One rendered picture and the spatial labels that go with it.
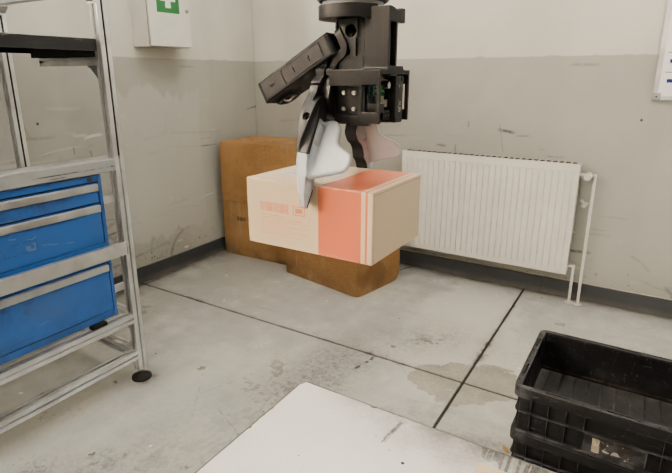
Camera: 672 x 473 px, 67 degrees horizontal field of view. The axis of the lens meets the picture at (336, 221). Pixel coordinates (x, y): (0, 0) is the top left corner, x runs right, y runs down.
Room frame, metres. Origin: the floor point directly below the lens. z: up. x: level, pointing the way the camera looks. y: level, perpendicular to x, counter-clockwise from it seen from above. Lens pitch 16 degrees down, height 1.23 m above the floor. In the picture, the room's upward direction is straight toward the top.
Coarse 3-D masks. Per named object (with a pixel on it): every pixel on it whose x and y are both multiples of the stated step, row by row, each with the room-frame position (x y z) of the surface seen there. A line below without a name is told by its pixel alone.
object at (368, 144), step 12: (348, 132) 0.60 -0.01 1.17; (360, 132) 0.60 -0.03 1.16; (372, 132) 0.60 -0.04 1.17; (360, 144) 0.61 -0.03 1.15; (372, 144) 0.61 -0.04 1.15; (384, 144) 0.60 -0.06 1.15; (396, 144) 0.60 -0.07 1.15; (360, 156) 0.61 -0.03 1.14; (372, 156) 0.62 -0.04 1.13; (384, 156) 0.61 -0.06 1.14; (396, 156) 0.61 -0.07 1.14; (372, 168) 0.63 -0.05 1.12
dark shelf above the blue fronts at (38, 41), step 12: (0, 36) 1.62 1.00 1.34; (12, 36) 1.65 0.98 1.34; (24, 36) 1.68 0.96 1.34; (36, 36) 1.71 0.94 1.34; (48, 36) 1.75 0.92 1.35; (0, 48) 2.04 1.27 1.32; (12, 48) 2.08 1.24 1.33; (24, 48) 2.11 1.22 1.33; (36, 48) 1.72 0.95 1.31; (48, 48) 1.74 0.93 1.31; (60, 48) 1.78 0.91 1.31; (72, 48) 1.81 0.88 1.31; (84, 48) 1.85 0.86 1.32; (96, 48) 1.89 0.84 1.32
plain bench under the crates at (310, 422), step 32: (288, 416) 0.71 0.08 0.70; (320, 416) 0.71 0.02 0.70; (352, 416) 0.71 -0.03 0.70; (384, 416) 0.71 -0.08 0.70; (224, 448) 0.63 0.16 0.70; (256, 448) 0.63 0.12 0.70; (288, 448) 0.63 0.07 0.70; (320, 448) 0.63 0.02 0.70; (352, 448) 0.63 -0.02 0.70; (384, 448) 0.63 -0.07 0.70; (416, 448) 0.63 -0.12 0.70; (448, 448) 0.63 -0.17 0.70; (480, 448) 0.63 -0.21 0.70
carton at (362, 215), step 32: (256, 192) 0.56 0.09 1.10; (288, 192) 0.54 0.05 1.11; (320, 192) 0.51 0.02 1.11; (352, 192) 0.49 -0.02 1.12; (384, 192) 0.50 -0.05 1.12; (416, 192) 0.58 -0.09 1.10; (256, 224) 0.56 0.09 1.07; (288, 224) 0.54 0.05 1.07; (320, 224) 0.51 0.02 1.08; (352, 224) 0.49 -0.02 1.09; (384, 224) 0.51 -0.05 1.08; (416, 224) 0.58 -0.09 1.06; (352, 256) 0.49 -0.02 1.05; (384, 256) 0.51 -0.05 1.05
